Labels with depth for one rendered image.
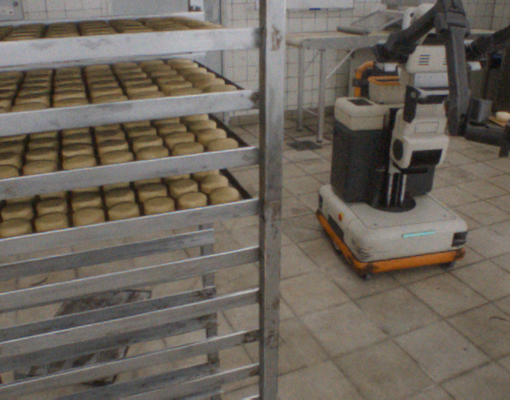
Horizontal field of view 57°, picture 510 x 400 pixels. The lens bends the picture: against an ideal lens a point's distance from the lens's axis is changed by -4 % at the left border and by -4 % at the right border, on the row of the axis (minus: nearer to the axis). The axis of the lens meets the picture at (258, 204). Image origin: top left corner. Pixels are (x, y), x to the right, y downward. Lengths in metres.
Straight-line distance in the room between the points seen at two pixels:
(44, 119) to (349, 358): 1.65
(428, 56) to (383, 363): 1.32
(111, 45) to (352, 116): 1.92
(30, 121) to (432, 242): 2.18
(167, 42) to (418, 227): 2.01
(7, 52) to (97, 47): 0.11
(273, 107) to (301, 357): 1.47
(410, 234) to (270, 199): 1.76
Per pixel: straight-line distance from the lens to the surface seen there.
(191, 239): 1.29
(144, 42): 0.70
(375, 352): 2.13
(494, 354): 2.28
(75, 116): 0.71
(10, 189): 0.74
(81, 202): 0.86
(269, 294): 0.87
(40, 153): 0.84
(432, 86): 2.31
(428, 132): 2.41
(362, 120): 2.51
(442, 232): 2.60
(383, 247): 2.46
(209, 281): 1.37
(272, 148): 0.75
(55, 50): 0.69
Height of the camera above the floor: 1.40
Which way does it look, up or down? 25 degrees down
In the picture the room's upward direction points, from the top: straight up
